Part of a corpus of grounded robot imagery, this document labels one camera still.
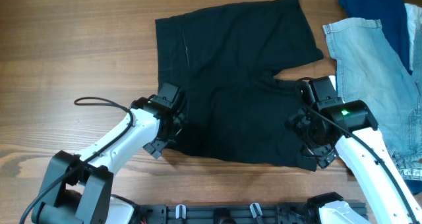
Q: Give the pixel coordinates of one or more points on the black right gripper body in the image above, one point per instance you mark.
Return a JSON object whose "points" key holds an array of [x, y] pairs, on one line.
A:
{"points": [[302, 129]]}

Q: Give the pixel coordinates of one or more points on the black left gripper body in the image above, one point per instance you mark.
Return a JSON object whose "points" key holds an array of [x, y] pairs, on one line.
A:
{"points": [[166, 135]]}

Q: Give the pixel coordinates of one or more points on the black shorts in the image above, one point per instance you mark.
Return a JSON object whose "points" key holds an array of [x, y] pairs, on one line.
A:
{"points": [[226, 60]]}

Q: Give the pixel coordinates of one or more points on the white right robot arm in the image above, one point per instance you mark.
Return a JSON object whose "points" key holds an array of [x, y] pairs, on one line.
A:
{"points": [[362, 149]]}

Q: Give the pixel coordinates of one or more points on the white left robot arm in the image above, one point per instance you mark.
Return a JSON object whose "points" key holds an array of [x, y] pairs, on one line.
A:
{"points": [[77, 187]]}

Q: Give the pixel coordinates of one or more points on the light blue denim shorts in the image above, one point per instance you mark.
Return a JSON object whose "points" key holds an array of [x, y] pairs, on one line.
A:
{"points": [[400, 124]]}

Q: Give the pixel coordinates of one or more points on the dark blue garment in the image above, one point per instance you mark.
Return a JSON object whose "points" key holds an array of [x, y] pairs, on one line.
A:
{"points": [[378, 54]]}

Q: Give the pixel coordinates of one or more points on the white garment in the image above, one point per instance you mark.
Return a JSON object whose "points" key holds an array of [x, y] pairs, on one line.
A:
{"points": [[378, 51]]}

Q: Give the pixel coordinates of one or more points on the black metal base rail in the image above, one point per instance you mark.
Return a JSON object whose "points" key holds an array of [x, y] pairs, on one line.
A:
{"points": [[283, 213]]}

